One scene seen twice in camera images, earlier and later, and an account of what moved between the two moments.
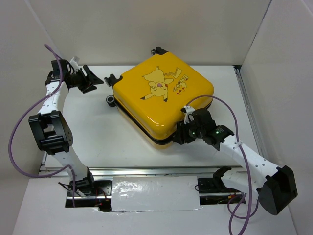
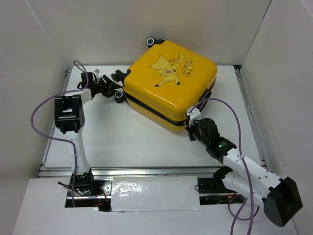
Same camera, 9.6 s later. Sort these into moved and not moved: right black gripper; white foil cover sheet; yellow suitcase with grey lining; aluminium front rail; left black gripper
Moved: left black gripper; right black gripper; yellow suitcase with grey lining
Not moved: white foil cover sheet; aluminium front rail
